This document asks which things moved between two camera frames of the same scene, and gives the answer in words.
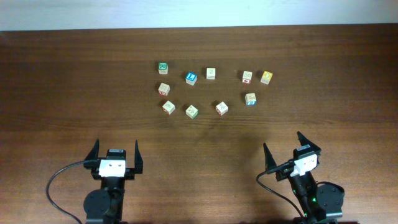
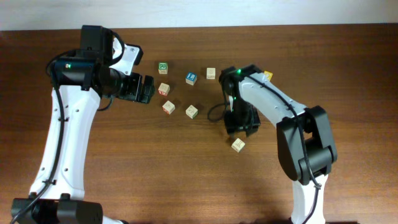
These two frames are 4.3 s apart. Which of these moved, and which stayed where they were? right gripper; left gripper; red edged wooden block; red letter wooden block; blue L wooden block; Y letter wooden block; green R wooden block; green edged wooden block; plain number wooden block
Moved: right gripper; left gripper; Y letter wooden block
Stayed: green R wooden block; red edged wooden block; plain number wooden block; green edged wooden block; blue L wooden block; red letter wooden block
